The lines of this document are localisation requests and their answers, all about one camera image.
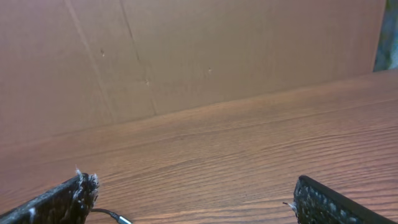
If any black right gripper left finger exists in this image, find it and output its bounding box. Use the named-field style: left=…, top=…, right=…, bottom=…
left=1, top=171, right=99, bottom=224

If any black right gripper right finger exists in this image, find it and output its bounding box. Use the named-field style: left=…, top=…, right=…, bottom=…
left=287, top=175, right=397, bottom=224

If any cardboard back panel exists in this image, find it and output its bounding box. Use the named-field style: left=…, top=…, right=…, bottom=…
left=1, top=0, right=386, bottom=145

